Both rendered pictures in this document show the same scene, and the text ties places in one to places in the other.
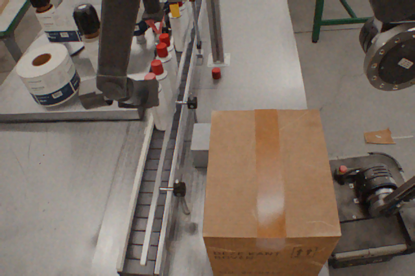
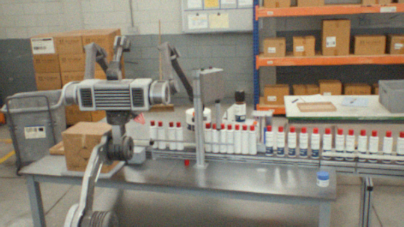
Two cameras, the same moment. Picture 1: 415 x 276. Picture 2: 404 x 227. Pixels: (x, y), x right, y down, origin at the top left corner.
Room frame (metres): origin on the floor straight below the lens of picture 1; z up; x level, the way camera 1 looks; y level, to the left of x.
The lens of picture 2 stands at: (1.35, -2.90, 2.04)
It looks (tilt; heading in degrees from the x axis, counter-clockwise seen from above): 17 degrees down; 95
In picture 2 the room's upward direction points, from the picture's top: 3 degrees counter-clockwise
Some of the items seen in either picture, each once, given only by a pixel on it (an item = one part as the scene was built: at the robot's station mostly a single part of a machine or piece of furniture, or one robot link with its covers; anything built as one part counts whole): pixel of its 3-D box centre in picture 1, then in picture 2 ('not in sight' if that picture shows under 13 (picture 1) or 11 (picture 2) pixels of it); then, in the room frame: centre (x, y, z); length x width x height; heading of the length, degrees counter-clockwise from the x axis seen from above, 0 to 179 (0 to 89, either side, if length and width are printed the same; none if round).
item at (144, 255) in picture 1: (175, 94); (159, 140); (0.79, 0.07, 0.96); 1.07 x 0.01 x 0.01; 168
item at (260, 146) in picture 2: not in sight; (261, 131); (1.51, 0.06, 1.01); 0.14 x 0.13 x 0.26; 168
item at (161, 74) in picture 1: (163, 88); (161, 134); (0.79, 0.11, 0.98); 0.05 x 0.05 x 0.20
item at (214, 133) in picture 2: (181, 20); (215, 137); (1.19, 0.03, 0.98); 0.05 x 0.05 x 0.20
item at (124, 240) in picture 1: (155, 106); (163, 143); (0.80, 0.15, 0.91); 1.07 x 0.01 x 0.02; 168
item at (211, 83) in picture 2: not in sight; (209, 84); (1.17, -0.05, 1.38); 0.17 x 0.10 x 0.19; 43
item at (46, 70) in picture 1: (49, 74); (198, 119); (1.03, 0.55, 0.95); 0.20 x 0.20 x 0.14
